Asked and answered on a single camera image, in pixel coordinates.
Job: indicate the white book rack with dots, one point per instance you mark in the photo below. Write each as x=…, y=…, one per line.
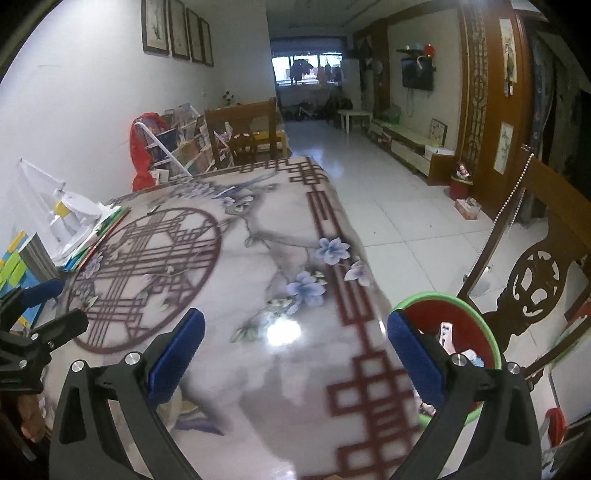
x=184, y=143

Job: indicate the small black marker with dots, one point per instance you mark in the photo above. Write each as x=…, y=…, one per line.
x=153, y=210

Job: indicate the hanging dark clothes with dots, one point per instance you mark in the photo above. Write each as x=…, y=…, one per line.
x=300, y=71

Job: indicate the carved wooden chair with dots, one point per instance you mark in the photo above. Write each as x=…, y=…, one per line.
x=554, y=221

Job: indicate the wooden lattice partition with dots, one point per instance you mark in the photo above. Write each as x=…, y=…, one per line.
x=480, y=92

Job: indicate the blue stand with coloured clips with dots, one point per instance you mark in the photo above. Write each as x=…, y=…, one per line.
x=14, y=272

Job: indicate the small framed picture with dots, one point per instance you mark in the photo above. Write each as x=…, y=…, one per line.
x=437, y=131

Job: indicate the wall television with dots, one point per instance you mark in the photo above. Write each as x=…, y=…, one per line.
x=418, y=74

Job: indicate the wooden dining chair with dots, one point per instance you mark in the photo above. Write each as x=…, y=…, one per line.
x=240, y=115

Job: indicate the person's left hand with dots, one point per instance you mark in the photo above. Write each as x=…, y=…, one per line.
x=32, y=415

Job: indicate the red bin with green rim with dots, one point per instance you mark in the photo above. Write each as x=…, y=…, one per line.
x=475, y=332

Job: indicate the white desk lamp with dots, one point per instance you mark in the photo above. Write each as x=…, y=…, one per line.
x=76, y=207

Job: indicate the small cardboard box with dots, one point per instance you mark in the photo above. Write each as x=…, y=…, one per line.
x=467, y=208

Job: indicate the hanging scroll painting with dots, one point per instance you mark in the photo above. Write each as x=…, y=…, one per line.
x=508, y=55
x=504, y=147

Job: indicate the red cloth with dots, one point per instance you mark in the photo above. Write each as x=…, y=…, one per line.
x=141, y=157

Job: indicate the small white table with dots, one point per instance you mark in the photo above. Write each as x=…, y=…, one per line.
x=354, y=115

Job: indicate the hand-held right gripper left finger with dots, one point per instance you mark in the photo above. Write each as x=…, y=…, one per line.
x=178, y=353

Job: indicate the wall shelf with ornaments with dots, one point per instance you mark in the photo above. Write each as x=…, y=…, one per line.
x=415, y=50

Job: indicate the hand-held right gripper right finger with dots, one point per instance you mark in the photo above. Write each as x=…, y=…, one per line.
x=415, y=357

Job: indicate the framed wall picture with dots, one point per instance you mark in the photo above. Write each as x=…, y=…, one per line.
x=179, y=30
x=195, y=37
x=155, y=25
x=207, y=41

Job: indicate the yellow seat cushion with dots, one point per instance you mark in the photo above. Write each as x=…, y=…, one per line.
x=270, y=138

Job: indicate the red pot with figurine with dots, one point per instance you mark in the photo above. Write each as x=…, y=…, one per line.
x=461, y=187

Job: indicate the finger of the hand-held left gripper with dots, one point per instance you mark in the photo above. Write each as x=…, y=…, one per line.
x=60, y=330
x=41, y=293

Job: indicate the low television cabinet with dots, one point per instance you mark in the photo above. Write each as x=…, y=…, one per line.
x=411, y=152

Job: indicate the small flower vase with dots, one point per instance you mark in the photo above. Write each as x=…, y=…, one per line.
x=229, y=97

